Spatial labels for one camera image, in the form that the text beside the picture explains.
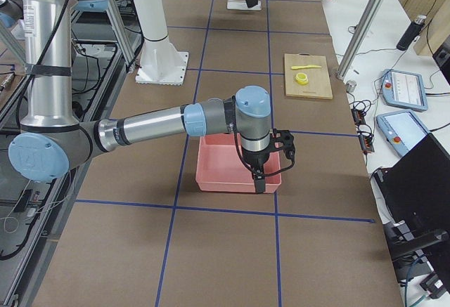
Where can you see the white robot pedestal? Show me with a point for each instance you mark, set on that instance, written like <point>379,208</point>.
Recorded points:
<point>160,62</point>

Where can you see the yellow lemon slice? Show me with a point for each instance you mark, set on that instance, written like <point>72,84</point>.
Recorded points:
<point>301,78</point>

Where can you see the wooden cutting board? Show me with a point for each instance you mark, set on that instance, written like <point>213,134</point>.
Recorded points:
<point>319,86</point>

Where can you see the white rectangular tray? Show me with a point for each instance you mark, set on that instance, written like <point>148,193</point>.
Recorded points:
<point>239,5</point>

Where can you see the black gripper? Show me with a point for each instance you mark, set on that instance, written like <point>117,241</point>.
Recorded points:
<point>255,159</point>

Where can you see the pink plastic bin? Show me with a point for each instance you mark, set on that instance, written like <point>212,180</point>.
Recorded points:
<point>219,168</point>

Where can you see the aluminium frame post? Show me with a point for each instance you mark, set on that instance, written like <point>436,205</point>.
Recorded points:
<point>358,37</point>

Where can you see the blue teach pendant tablet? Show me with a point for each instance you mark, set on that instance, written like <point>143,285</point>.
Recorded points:
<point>404,89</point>

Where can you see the black bottle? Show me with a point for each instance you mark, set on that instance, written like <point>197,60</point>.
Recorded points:
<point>412,31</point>

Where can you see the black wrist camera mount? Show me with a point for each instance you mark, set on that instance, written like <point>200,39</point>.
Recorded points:
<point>283,141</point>

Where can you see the yellow plastic knife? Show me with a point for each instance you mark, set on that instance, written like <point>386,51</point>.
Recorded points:
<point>304,67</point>

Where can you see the black monitor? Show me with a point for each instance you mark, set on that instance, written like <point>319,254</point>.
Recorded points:
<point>416,188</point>

